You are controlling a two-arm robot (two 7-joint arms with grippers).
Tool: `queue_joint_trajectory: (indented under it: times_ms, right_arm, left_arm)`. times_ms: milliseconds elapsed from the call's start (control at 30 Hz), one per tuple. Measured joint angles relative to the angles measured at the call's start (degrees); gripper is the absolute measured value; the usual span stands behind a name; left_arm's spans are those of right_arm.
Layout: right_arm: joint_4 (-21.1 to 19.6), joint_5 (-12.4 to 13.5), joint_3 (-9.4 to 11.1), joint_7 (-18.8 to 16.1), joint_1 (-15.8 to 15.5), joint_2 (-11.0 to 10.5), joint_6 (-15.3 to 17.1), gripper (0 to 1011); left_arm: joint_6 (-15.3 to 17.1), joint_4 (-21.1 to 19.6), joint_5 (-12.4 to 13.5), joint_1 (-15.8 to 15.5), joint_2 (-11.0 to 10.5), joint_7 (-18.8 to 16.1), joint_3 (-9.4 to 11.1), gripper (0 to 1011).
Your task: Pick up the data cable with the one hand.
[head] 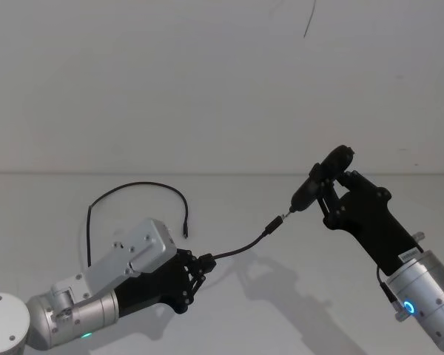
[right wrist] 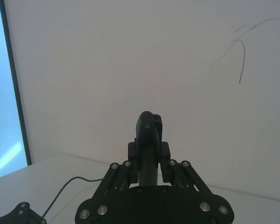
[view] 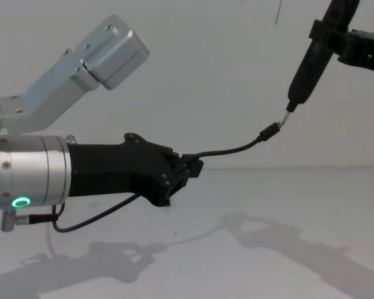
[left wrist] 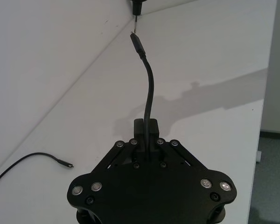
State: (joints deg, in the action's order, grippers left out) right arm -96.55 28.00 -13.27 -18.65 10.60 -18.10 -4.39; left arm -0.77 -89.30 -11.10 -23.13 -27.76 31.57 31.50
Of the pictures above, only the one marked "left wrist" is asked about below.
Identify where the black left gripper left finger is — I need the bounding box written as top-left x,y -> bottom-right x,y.
92,119 -> 145,175

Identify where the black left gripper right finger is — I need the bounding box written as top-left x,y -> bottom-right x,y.
149,119 -> 209,174

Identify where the black tool with thin tip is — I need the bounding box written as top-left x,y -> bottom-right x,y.
128,0 -> 148,34

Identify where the thin black cable with plug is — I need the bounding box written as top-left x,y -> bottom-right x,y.
0,152 -> 75,191

